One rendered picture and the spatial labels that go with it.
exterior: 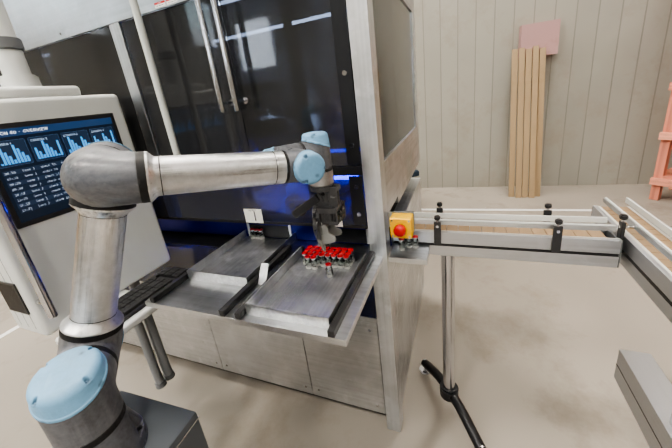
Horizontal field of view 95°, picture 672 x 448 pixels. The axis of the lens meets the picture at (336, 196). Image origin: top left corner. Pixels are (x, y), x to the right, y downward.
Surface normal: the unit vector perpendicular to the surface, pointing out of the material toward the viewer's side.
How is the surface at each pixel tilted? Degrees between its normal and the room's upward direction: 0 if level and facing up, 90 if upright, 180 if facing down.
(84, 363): 7
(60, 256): 90
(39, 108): 90
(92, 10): 90
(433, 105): 90
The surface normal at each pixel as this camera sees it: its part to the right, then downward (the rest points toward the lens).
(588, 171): -0.32, 0.33
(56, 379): -0.06, -0.91
